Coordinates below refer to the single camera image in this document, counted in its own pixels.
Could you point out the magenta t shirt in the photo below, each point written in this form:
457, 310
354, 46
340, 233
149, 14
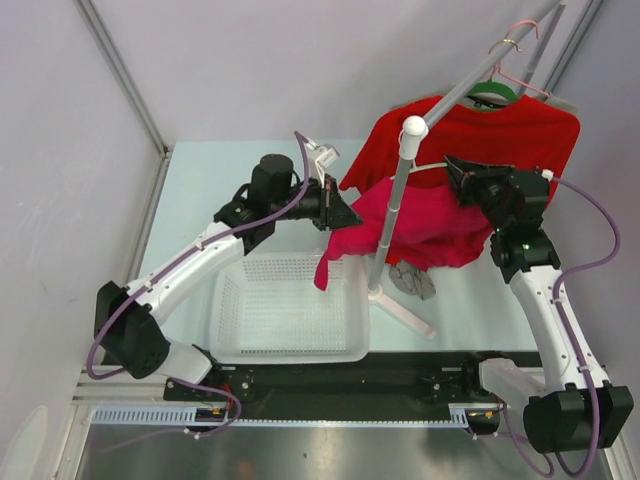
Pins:
431, 230

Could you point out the grey clothes rack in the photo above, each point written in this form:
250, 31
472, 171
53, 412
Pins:
502, 47

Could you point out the red t shirt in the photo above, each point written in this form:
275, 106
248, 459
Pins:
527, 134

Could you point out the dark green hanger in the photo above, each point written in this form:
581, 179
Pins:
490, 94

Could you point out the grey cloth on table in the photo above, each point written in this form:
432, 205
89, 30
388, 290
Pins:
412, 281

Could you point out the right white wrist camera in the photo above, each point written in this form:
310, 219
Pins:
546, 174

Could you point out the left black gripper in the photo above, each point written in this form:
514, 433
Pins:
332, 212

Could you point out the white slotted cable duct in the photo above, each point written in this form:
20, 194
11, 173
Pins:
454, 415

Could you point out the white perforated plastic basket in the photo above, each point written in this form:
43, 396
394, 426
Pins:
267, 310

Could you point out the pale green hanger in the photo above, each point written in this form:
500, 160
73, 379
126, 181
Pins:
425, 167

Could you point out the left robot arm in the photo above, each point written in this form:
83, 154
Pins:
128, 318

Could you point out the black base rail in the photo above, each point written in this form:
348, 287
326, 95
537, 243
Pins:
404, 379

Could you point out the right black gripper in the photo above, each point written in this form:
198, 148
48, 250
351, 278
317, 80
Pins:
466, 177

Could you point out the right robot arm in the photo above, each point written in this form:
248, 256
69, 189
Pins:
575, 406

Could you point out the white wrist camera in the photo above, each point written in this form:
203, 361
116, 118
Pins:
546, 174
322, 156

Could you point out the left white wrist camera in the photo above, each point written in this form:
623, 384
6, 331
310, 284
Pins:
322, 156

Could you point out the grey garment behind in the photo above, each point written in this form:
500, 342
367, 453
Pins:
560, 104

